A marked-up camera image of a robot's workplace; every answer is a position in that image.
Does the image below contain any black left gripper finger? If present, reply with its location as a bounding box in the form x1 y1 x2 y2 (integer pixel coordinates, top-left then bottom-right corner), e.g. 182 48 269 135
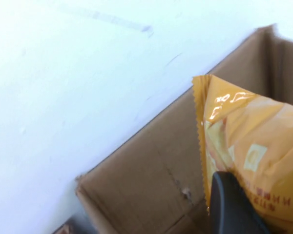
208 170 271 234

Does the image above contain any cardboard box with blue-text label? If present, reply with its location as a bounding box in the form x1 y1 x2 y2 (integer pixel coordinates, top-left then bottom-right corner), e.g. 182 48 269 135
51 23 293 234

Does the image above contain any orange-yellow small snack packet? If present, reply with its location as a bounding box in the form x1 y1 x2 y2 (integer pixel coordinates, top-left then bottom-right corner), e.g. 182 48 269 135
192 75 293 234

